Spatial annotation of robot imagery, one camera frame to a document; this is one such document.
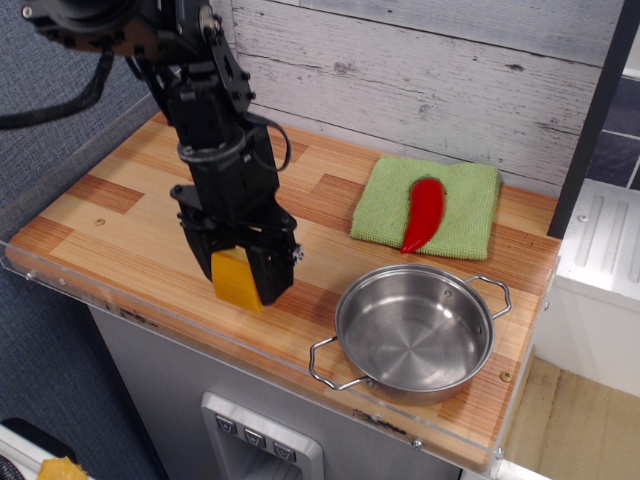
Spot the white ridged side counter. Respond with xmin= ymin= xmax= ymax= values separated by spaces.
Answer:
xmin=532 ymin=180 xmax=639 ymax=395

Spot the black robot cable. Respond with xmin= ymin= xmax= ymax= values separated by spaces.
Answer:
xmin=0 ymin=49 xmax=117 ymax=132

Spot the yellow wedge butter dish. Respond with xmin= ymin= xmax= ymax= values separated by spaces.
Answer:
xmin=211 ymin=247 xmax=263 ymax=312

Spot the yellow sponge piece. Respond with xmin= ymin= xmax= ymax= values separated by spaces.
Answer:
xmin=36 ymin=457 xmax=90 ymax=480

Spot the clear acrylic table guard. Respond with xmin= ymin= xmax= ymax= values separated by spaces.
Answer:
xmin=7 ymin=239 xmax=533 ymax=479

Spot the stainless steel pot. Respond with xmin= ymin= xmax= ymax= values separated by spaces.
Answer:
xmin=309 ymin=264 xmax=512 ymax=405

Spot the red chili pepper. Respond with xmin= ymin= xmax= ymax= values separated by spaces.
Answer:
xmin=401 ymin=177 xmax=446 ymax=254

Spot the dark grey right post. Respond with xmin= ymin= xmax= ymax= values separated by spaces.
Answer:
xmin=547 ymin=0 xmax=639 ymax=239

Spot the green microfiber cloth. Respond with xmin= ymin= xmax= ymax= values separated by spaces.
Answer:
xmin=350 ymin=156 xmax=501 ymax=260

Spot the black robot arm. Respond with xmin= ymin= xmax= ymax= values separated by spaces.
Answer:
xmin=1 ymin=1 xmax=302 ymax=305

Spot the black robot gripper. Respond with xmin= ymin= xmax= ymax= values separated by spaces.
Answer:
xmin=171 ymin=124 xmax=303 ymax=306

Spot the grey cabinet with dispenser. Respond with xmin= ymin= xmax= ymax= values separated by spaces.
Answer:
xmin=91 ymin=308 xmax=461 ymax=479

